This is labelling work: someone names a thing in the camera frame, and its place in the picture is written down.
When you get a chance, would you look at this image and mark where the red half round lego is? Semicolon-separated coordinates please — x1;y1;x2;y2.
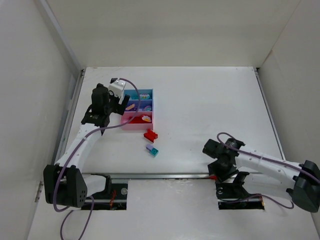
208;175;217;181

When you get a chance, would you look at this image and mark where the red slope lego brick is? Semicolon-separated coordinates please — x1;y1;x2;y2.
129;116;143;124

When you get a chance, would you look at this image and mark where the teal flower face lego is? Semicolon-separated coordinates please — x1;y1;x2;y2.
139;93;152;100

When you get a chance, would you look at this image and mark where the red flower round lego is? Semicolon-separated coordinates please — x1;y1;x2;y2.
141;115;152;123

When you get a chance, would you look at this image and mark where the purple lotus lego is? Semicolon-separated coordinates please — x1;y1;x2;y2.
142;105;152;112

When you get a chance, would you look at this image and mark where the purple butterfly lego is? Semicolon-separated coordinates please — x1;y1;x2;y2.
125;103;136;111

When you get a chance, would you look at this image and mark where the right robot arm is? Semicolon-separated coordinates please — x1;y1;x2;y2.
202;137;320;213

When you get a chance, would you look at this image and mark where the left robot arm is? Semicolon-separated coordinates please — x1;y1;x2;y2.
43;78;130;212

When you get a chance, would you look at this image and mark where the purple container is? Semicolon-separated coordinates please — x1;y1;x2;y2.
125;100;153;112

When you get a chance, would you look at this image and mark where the large red lego piece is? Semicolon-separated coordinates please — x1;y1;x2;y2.
143;129;159;143

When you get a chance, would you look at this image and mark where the flat lavender lego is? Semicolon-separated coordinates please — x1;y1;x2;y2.
146;144;153;151

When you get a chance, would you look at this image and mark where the small teal square lego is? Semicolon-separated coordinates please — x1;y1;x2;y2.
149;147;159;157

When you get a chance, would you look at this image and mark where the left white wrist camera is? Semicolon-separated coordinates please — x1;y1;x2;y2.
108;78;126;104

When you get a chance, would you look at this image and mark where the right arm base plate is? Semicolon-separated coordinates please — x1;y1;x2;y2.
215;183;265;210

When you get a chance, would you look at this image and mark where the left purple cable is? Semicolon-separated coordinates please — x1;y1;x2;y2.
53;76;140;240

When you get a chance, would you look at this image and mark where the aluminium rail front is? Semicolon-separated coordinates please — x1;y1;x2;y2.
82;172;251;180

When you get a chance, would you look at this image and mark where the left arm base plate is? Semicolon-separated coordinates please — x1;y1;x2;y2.
93;183;128;211

